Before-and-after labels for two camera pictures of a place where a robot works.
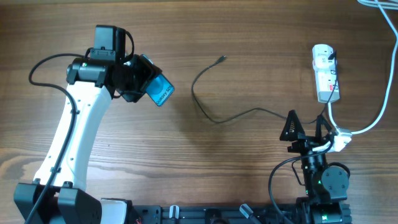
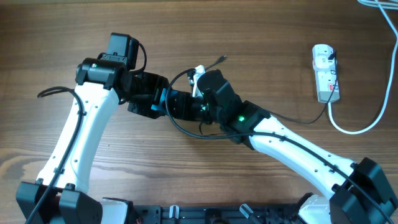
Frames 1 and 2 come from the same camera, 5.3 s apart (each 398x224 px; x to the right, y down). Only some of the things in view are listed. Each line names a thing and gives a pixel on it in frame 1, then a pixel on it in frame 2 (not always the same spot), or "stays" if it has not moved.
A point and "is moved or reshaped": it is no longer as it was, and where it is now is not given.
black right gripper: [310, 142] to [183, 106]
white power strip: [324, 65] stays
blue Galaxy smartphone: [161, 88] is moved or reshaped
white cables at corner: [389, 4] stays
